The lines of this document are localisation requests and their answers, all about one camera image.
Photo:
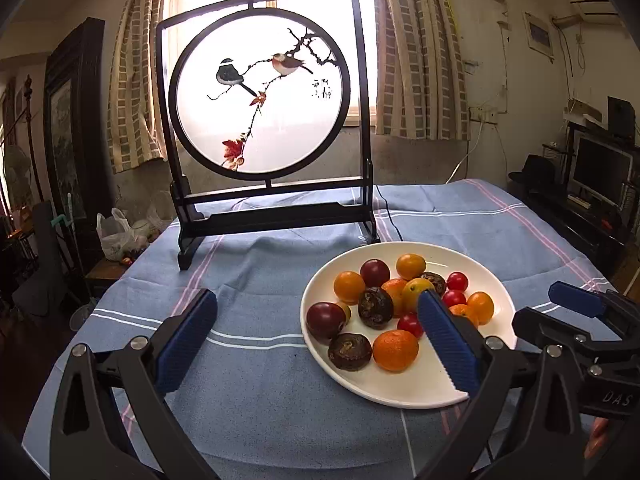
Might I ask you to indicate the black speaker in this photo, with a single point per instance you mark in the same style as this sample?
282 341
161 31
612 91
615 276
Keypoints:
621 117

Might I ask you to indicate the small yellow cherry tomato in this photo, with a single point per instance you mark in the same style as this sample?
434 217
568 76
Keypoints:
346 310

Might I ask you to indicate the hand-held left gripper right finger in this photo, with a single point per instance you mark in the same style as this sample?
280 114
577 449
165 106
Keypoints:
447 345

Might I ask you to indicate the person's right hand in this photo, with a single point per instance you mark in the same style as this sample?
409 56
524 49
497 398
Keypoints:
597 435

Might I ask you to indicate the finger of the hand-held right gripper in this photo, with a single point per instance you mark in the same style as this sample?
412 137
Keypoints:
575 300
545 327

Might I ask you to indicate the small framed wall picture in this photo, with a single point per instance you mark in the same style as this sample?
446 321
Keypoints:
540 36

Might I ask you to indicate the white plastic bag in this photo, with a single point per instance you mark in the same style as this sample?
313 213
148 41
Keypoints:
112 242

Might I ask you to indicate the red cherry tomato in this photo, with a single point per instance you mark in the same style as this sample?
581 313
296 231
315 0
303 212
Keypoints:
410 325
454 298
456 281

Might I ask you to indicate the dark framed painting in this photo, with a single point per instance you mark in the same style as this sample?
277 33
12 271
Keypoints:
65 125

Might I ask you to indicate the checkered curtain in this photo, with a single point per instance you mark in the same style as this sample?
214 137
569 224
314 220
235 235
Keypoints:
420 50
135 85

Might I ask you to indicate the standing fan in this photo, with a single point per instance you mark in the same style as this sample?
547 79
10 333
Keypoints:
15 165

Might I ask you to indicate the orange cherry tomato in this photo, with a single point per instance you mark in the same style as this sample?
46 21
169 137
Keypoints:
349 286
410 266
481 307

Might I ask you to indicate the clear plastic bag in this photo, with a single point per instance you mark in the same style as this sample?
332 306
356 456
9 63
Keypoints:
160 215

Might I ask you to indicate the blue striped tablecloth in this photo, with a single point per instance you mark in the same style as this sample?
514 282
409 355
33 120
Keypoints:
260 280

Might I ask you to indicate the white wall socket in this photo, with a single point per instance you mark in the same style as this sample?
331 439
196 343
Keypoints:
483 114

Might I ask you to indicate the bird painting table screen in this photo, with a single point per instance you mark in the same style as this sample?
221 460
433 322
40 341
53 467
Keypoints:
260 110

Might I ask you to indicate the dark purple tomato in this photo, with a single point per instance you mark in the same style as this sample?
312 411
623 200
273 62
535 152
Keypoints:
375 272
325 320

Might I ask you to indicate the computer monitor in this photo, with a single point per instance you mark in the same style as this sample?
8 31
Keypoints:
600 170

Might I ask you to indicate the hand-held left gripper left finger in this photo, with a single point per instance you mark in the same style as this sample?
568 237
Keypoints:
185 340

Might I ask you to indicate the white round plate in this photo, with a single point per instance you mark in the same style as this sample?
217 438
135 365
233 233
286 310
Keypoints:
495 265

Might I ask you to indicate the brown water chestnut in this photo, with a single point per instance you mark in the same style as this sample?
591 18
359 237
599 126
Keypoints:
375 308
436 280
350 351

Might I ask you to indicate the black low cabinet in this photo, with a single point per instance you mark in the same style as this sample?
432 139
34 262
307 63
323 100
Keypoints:
575 232

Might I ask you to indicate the black hat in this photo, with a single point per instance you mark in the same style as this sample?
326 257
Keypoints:
535 172

